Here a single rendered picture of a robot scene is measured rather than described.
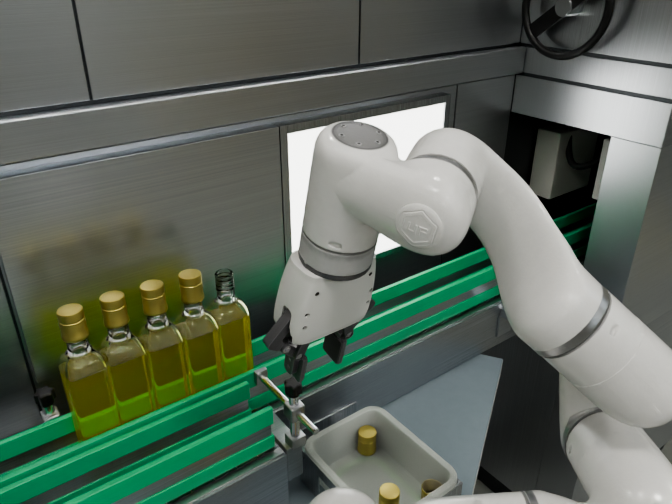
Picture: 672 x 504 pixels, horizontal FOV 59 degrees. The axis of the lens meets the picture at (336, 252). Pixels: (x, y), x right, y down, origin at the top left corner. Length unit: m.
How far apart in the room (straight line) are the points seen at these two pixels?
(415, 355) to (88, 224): 0.68
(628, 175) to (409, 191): 0.98
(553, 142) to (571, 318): 1.14
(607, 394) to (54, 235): 0.76
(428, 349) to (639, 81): 0.69
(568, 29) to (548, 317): 0.99
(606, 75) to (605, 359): 0.93
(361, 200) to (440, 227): 0.07
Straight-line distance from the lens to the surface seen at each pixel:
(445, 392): 1.34
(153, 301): 0.91
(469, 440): 1.24
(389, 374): 1.24
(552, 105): 1.50
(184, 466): 0.94
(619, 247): 1.47
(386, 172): 0.49
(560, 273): 0.55
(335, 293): 0.60
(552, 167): 1.67
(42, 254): 0.98
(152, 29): 0.98
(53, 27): 0.94
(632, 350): 0.58
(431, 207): 0.48
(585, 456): 0.69
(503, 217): 0.60
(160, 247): 1.04
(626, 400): 0.60
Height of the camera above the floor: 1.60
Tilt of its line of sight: 27 degrees down
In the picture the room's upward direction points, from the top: straight up
